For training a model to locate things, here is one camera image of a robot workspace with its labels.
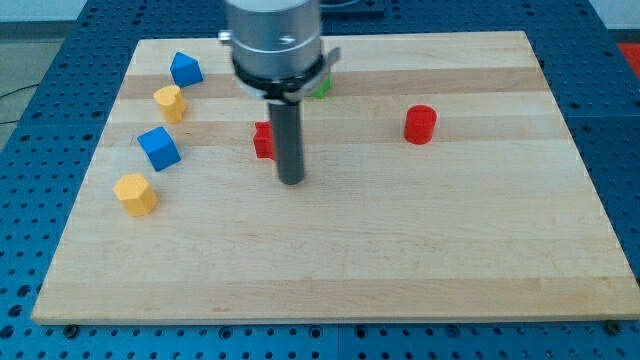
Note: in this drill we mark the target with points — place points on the blue cube block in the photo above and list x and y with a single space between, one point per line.
159 148

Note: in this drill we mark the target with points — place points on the red cylinder block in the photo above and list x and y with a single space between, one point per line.
420 122

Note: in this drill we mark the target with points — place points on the blue pentagon block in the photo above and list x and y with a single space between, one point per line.
185 70

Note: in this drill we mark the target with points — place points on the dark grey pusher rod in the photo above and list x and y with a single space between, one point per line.
287 136

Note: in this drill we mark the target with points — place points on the red star block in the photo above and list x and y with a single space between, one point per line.
263 140

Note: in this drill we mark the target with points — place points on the yellow hexagon block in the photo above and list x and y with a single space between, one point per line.
136 194

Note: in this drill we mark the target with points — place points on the green block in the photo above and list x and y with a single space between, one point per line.
323 88

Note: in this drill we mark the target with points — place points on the wooden board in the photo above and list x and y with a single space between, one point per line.
494 220

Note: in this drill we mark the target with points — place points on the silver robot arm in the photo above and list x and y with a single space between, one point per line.
277 53

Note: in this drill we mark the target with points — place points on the yellow heart block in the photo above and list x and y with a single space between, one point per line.
171 103

